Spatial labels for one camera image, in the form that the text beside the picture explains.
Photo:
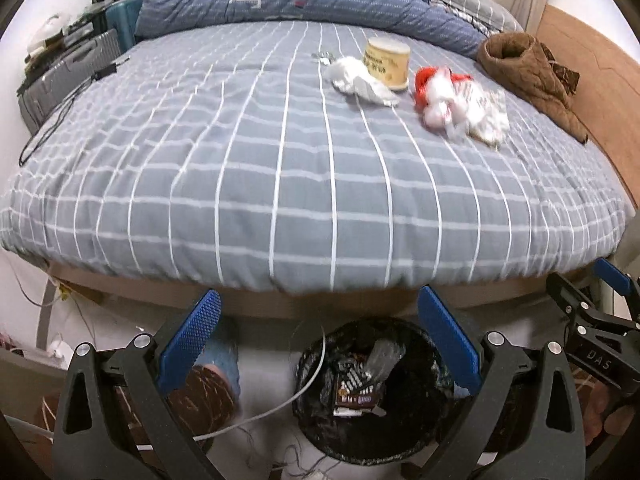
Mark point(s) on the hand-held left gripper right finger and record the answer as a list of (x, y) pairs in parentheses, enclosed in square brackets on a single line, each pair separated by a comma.
[(450, 337)]

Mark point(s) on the teal suitcase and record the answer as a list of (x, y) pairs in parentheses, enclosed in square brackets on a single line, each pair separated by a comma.
[(122, 17)]

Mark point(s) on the white tissue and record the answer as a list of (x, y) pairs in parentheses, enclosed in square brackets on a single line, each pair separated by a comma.
[(350, 77)]

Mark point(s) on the black trash bin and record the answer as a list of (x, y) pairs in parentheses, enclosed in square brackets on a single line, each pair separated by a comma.
[(400, 430)]

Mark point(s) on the brown patterned slipper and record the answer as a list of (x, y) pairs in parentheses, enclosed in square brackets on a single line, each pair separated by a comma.
[(200, 400)]

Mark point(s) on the grey checked bed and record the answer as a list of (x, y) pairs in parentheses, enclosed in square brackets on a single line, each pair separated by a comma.
[(250, 185)]

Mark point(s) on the white labelled plastic bag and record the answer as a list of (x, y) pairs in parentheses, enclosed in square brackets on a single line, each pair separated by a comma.
[(487, 112)]

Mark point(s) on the silver foil wrapper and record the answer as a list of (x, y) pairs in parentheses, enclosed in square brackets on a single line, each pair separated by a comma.
[(322, 56)]

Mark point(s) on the person's leg in jeans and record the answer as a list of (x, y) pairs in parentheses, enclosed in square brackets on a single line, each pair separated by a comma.
[(222, 360)]

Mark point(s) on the grey bed leg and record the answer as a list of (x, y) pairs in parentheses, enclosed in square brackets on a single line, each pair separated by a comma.
[(44, 320)]

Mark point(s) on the grey suitcase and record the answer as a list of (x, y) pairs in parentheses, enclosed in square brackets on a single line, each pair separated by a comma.
[(70, 70)]

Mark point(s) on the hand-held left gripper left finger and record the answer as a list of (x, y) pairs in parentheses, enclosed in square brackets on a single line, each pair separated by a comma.
[(192, 345)]

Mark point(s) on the brown printed snack box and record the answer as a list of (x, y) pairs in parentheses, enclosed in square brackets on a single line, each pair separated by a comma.
[(352, 395)]

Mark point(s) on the clear plastic bag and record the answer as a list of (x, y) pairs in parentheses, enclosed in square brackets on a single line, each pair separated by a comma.
[(440, 105)]

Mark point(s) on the white power adapter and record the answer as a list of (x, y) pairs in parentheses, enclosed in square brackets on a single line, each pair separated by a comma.
[(60, 350)]

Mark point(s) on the yellow paper cup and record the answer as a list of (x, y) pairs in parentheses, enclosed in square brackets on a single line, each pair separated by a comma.
[(387, 65)]

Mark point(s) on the person's right hand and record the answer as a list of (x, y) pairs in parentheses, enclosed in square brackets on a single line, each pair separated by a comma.
[(615, 420)]

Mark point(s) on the wooden headboard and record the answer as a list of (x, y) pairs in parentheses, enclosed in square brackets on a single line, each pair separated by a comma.
[(600, 70)]

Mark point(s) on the brown fleece garment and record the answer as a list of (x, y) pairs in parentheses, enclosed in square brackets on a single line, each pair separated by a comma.
[(525, 70)]

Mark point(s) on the pile of dark small items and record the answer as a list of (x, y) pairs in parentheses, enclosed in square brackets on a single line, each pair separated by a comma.
[(80, 27)]

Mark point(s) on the red plastic bag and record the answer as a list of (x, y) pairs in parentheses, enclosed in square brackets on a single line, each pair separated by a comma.
[(425, 82)]

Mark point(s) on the clear bubble wrap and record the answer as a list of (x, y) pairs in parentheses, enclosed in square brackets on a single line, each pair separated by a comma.
[(382, 357)]

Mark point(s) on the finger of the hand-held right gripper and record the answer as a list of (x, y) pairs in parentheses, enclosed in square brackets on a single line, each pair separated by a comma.
[(612, 275), (570, 300)]

